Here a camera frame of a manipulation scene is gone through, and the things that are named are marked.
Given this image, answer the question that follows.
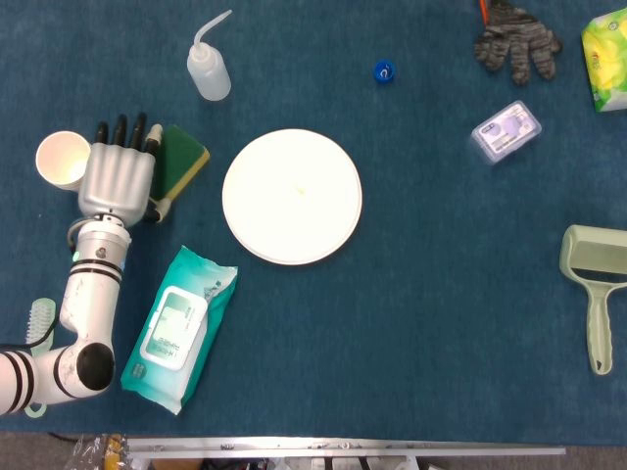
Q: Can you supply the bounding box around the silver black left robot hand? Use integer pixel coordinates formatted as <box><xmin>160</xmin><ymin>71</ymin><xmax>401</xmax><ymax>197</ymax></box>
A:
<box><xmin>76</xmin><ymin>112</ymin><xmax>173</xmax><ymax>229</ymax></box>

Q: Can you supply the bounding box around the green yellow sponge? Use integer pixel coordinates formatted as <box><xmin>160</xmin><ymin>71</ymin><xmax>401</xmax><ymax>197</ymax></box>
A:
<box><xmin>149</xmin><ymin>123</ymin><xmax>212</xmax><ymax>203</ymax></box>

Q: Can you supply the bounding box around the white round plate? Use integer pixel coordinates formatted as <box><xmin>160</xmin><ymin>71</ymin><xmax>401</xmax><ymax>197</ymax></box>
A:
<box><xmin>221</xmin><ymin>127</ymin><xmax>364</xmax><ymax>267</ymax></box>

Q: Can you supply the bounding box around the white paper cup stack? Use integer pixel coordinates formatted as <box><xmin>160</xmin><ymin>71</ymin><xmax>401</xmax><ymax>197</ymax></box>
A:
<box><xmin>34</xmin><ymin>129</ymin><xmax>94</xmax><ymax>192</ymax></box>

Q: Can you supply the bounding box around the clear plastic wash bottle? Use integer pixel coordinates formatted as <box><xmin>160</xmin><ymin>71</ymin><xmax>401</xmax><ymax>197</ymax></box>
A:
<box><xmin>186</xmin><ymin>9</ymin><xmax>233</xmax><ymax>103</ymax></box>

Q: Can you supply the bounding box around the pale green scrub brush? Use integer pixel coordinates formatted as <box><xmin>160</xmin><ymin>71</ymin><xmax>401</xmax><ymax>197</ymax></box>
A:
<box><xmin>23</xmin><ymin>297</ymin><xmax>58</xmax><ymax>419</ymax></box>

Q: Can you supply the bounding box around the green wet wipes pack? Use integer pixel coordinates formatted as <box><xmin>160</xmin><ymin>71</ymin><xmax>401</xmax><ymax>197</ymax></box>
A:
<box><xmin>120</xmin><ymin>244</ymin><xmax>240</xmax><ymax>416</ymax></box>

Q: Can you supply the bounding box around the crinkled clear plastic bag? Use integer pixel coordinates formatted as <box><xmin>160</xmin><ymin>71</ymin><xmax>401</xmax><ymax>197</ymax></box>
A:
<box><xmin>68</xmin><ymin>433</ymin><xmax>129</xmax><ymax>470</ymax></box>

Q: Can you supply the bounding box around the blue bottle cap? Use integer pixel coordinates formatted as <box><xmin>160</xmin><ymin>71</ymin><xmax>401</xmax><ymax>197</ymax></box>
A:
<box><xmin>372</xmin><ymin>58</ymin><xmax>397</xmax><ymax>87</ymax></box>

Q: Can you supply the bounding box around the teal felt tablecloth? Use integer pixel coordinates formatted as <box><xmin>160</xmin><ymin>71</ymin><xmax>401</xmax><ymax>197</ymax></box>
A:
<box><xmin>0</xmin><ymin>0</ymin><xmax>627</xmax><ymax>447</ymax></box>

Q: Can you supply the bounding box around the clear box purple label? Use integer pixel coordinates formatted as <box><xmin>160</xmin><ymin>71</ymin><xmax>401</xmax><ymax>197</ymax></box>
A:
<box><xmin>468</xmin><ymin>99</ymin><xmax>544</xmax><ymax>167</ymax></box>

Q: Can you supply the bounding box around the grey knit work glove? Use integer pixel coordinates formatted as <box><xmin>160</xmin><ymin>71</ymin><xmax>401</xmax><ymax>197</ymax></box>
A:
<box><xmin>472</xmin><ymin>0</ymin><xmax>564</xmax><ymax>86</ymax></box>

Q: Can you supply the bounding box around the pale green lint roller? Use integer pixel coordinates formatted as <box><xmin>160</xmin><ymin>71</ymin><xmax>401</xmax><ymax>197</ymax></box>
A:
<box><xmin>558</xmin><ymin>223</ymin><xmax>627</xmax><ymax>377</ymax></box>

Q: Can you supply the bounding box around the yellow green tissue pack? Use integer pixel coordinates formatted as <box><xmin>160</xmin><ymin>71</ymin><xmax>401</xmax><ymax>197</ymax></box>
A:
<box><xmin>580</xmin><ymin>8</ymin><xmax>627</xmax><ymax>115</ymax></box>

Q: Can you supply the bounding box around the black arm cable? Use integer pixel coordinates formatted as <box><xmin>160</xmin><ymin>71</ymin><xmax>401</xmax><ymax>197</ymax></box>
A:
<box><xmin>0</xmin><ymin>312</ymin><xmax>58</xmax><ymax>354</ymax></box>

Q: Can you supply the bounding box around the aluminium frame rail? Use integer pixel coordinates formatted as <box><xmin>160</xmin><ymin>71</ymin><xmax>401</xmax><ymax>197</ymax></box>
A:
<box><xmin>125</xmin><ymin>437</ymin><xmax>567</xmax><ymax>461</ymax></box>

